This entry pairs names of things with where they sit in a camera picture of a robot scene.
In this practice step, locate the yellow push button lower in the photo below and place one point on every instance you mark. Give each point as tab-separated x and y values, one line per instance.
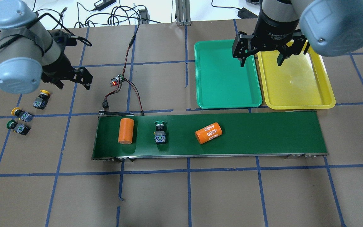
22	115

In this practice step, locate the plain orange cylinder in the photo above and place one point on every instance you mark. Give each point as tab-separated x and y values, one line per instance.
126	128

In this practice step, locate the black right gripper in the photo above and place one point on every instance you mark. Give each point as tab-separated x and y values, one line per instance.
274	33

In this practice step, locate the black usb hub box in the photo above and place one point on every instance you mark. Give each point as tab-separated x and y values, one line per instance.
144	16

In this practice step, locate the aluminium frame post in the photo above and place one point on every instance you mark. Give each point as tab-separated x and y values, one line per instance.
183	13

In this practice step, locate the yellow push button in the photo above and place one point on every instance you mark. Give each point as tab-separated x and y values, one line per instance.
42	100
22	115

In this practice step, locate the yellow plastic tray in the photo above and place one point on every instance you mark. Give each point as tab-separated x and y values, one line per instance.
301	82

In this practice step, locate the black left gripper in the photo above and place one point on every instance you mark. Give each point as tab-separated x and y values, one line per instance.
59	65

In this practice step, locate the green push button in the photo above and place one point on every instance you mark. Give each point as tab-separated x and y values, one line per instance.
160	133
18	127

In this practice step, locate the green conveyor belt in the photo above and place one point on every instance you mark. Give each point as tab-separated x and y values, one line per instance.
244	134

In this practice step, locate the orange cylinder marked 4680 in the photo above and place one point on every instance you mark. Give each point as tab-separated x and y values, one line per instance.
208	133

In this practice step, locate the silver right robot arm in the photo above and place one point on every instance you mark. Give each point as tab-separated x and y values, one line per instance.
329	27

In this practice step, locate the small circuit board with wires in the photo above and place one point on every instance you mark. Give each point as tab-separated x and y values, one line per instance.
118	80

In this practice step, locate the yellow push button upper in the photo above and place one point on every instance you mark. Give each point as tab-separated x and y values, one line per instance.
42	100

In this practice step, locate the green plastic tray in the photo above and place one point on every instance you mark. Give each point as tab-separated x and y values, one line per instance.
220	80

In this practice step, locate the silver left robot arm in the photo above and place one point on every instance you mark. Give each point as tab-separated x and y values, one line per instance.
29	54

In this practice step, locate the black power adapter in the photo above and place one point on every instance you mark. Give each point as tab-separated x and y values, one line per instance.
103	4

